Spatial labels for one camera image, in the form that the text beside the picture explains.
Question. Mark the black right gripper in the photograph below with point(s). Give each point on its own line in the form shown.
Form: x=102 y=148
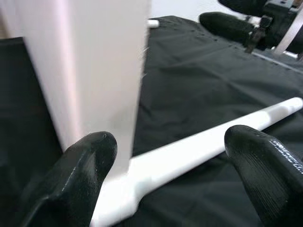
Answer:
x=277 y=21

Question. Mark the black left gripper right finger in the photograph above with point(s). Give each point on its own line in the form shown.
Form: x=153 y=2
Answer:
x=267 y=179

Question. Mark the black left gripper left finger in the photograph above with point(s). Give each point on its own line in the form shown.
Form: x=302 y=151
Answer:
x=71 y=184

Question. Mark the white plastic table leg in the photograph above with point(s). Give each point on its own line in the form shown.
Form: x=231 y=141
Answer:
x=189 y=153
x=153 y=23

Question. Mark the white plastic children table top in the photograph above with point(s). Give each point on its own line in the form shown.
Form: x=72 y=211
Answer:
x=82 y=71

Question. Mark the black tablecloth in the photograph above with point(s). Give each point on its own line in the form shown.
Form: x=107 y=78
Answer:
x=213 y=82

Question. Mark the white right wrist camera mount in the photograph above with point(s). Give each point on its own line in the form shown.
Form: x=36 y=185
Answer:
x=290 y=35

